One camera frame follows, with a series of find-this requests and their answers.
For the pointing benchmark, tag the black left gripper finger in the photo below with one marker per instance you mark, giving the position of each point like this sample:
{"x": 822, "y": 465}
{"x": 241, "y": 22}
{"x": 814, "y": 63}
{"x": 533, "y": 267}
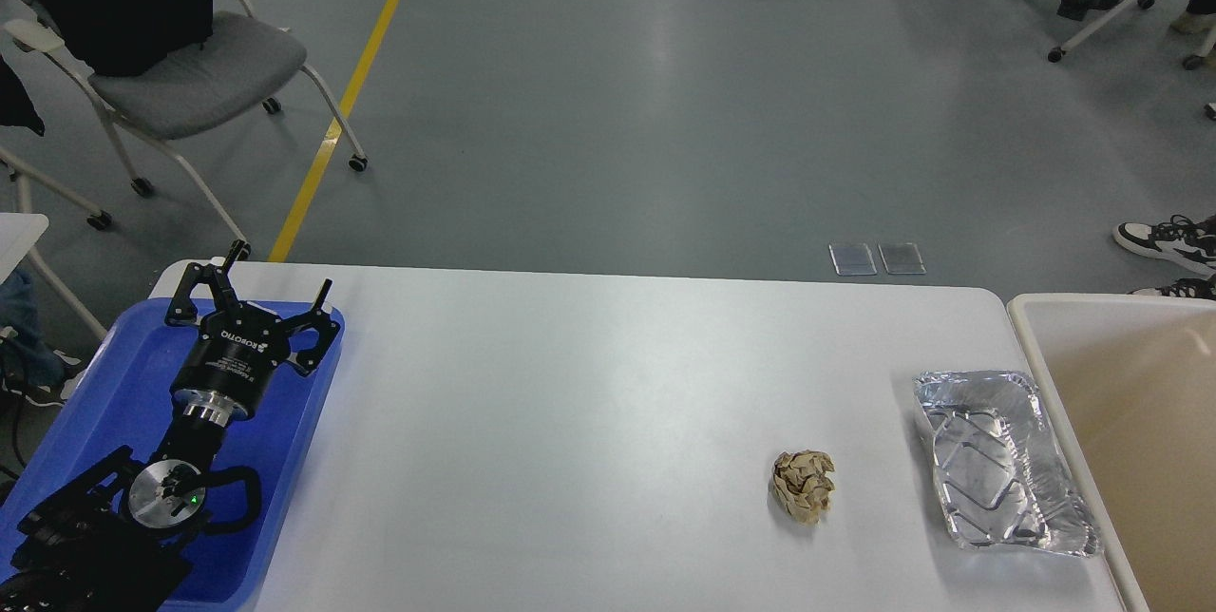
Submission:
{"x": 182, "y": 309}
{"x": 314, "y": 321}

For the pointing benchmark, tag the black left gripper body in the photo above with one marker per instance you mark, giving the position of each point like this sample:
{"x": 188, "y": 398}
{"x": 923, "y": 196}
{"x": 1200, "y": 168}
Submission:
{"x": 235, "y": 357}

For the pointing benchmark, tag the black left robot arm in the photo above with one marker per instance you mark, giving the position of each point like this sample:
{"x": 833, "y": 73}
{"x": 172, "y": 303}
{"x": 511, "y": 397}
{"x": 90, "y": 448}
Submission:
{"x": 165, "y": 481}

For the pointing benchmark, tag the blue plastic tray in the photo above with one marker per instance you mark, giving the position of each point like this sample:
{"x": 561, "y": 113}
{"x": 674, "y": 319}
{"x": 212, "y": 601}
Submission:
{"x": 124, "y": 399}

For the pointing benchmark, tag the grey office chair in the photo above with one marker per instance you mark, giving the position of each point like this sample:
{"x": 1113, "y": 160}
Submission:
{"x": 241, "y": 66}

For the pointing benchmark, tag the crumpled brown paper ball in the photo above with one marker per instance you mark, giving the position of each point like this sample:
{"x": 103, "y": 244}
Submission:
{"x": 801, "y": 484}

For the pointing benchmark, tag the left floor plate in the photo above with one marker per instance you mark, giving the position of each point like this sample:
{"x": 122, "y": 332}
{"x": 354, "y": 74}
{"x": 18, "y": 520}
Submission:
{"x": 852, "y": 259}

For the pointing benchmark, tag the floor plate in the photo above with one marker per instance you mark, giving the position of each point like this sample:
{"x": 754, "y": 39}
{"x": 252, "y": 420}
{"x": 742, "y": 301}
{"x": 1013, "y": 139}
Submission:
{"x": 902, "y": 259}
{"x": 852, "y": 259}

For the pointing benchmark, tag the right floor plate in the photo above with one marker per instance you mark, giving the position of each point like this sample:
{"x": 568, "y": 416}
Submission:
{"x": 902, "y": 259}

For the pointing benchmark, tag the aluminium foil tray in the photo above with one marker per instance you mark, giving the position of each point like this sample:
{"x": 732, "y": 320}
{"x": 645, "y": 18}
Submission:
{"x": 1001, "y": 478}

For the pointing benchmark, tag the beige plastic bin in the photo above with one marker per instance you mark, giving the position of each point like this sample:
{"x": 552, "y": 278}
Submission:
{"x": 1134, "y": 377}

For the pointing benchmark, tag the black white sneaker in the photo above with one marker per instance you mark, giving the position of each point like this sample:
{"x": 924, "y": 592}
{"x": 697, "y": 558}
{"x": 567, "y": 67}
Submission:
{"x": 1184, "y": 241}

